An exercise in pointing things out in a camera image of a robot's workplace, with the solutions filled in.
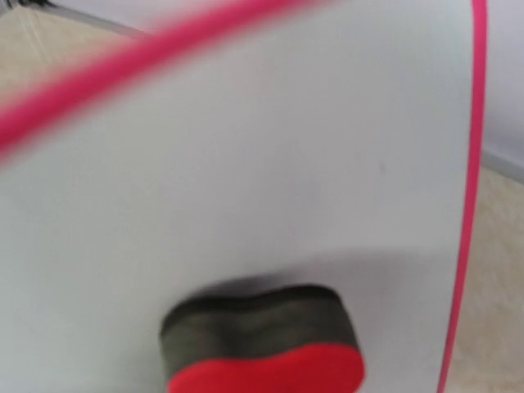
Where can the pink framed whiteboard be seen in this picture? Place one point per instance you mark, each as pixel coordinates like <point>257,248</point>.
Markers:
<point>237,148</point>

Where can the red whiteboard eraser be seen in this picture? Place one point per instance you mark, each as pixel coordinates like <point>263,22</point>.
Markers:
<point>290,339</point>

